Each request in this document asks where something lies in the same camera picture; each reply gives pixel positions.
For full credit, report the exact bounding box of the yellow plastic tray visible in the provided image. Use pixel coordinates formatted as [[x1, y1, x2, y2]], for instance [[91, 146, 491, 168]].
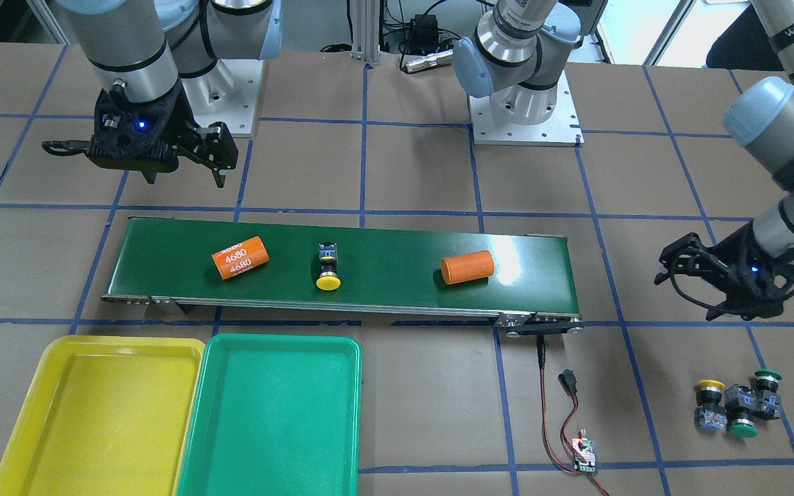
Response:
[[0, 335, 205, 495]]

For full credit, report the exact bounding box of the plain orange cylinder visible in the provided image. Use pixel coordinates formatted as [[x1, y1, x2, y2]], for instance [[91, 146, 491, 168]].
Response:
[[440, 250, 495, 285]]

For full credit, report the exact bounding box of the green conveyor belt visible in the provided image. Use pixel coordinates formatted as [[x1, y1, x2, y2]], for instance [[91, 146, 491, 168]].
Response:
[[102, 217, 583, 335]]

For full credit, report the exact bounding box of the orange cylinder with 4680 print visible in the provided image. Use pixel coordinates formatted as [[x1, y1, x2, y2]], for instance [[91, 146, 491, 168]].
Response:
[[212, 236, 269, 280]]

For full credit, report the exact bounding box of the green push button switch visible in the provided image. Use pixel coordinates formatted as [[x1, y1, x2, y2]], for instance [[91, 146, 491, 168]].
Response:
[[753, 369, 784, 420]]

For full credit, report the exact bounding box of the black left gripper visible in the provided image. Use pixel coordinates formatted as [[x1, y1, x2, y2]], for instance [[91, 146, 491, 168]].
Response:
[[653, 224, 794, 321]]

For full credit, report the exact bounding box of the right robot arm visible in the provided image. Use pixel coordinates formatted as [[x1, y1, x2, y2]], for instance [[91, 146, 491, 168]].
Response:
[[41, 1, 283, 187]]

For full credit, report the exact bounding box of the yellow push button switch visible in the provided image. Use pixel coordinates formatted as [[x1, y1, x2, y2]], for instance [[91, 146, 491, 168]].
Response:
[[316, 241, 341, 291]]

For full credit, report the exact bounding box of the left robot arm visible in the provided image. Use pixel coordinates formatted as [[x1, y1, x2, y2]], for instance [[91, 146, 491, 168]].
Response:
[[451, 1, 794, 321]]

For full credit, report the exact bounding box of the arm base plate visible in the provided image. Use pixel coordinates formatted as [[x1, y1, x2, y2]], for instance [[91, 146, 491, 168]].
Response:
[[181, 59, 265, 138], [467, 72, 585, 147]]

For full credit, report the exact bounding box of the red black wire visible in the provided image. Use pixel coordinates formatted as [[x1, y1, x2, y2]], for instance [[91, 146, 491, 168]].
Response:
[[537, 334, 611, 496]]

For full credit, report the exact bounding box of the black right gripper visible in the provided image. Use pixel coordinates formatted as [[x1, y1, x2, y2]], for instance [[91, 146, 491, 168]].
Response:
[[85, 87, 238, 189]]

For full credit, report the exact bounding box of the green plastic tray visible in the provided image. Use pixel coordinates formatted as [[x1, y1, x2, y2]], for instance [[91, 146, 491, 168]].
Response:
[[177, 333, 362, 495]]

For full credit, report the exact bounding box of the small controller circuit board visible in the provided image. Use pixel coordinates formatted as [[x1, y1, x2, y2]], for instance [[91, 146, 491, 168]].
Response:
[[569, 429, 598, 476]]

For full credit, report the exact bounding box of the black power adapter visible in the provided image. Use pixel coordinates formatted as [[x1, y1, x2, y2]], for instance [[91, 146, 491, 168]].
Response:
[[404, 14, 439, 54]]

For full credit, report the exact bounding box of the aluminium frame post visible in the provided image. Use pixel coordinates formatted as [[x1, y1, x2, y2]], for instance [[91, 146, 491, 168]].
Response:
[[349, 0, 381, 66]]

